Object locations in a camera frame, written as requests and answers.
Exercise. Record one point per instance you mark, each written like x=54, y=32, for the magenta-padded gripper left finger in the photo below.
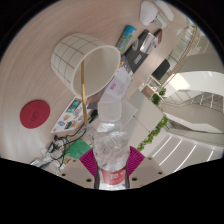
x=75, y=173

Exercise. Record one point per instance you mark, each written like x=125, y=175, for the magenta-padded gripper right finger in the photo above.
x=146, y=170

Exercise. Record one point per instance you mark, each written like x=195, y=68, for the clear water bottle red label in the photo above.
x=111, y=150

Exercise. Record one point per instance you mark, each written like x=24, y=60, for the low green leafy plants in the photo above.
x=154, y=133

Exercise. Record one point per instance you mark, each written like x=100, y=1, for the colourful sticker sheet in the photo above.
x=66, y=120

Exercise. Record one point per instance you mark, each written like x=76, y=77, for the white cabinet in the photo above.
x=146, y=113

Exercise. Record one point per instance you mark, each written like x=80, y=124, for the black power adapter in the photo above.
x=94, y=115

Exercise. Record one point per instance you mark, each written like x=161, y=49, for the flat round red coaster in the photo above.
x=35, y=114

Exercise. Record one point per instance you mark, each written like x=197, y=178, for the black chair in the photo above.
x=160, y=69

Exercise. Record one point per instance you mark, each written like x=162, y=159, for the white mug gold grid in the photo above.
x=66, y=56

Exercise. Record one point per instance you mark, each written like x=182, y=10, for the red and black phone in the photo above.
x=157, y=36

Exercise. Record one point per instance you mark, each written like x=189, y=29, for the small white device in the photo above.
x=161, y=21

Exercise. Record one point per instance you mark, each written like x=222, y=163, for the white computer mouse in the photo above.
x=147, y=13

